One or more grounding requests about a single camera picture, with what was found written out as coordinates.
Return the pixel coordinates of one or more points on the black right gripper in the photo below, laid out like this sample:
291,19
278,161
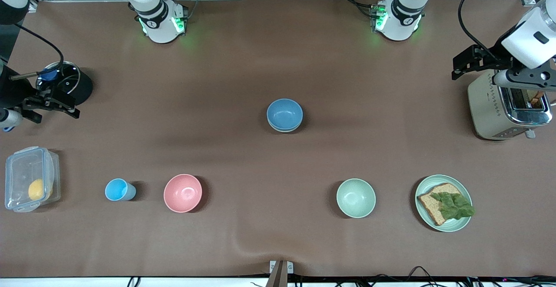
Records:
12,92

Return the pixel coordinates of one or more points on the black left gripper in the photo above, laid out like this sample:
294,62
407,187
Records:
493,61

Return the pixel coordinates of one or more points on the blue bowl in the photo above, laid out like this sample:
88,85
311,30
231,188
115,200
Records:
284,114

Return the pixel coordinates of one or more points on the light green bowl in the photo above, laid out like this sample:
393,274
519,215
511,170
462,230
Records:
356,198
284,130

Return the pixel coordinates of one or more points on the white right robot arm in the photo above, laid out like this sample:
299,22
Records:
158,24

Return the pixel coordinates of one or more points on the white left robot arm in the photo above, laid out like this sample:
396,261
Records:
402,20

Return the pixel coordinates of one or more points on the pink bowl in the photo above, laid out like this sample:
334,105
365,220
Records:
183,193

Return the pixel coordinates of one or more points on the glass pot lid blue knob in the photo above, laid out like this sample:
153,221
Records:
67,76

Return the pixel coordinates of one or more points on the silver beige toaster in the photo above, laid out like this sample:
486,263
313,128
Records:
486,109

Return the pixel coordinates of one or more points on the clear plastic lidded container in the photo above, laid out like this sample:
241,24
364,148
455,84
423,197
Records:
21,169

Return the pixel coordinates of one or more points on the brown toast slice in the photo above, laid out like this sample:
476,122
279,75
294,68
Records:
536,100

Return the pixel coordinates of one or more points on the yellow lemon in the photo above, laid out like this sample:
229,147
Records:
37,189

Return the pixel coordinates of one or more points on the light blue cup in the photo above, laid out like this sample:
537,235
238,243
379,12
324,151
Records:
116,189

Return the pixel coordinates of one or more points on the green lettuce leaf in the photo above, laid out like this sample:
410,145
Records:
454,206

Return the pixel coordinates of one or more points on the brown bread slice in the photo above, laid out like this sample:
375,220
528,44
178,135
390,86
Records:
434,211

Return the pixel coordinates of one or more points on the light green plate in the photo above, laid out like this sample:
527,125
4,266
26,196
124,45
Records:
451,225

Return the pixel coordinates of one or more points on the metal table edge bracket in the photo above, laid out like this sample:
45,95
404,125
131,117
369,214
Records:
274,267

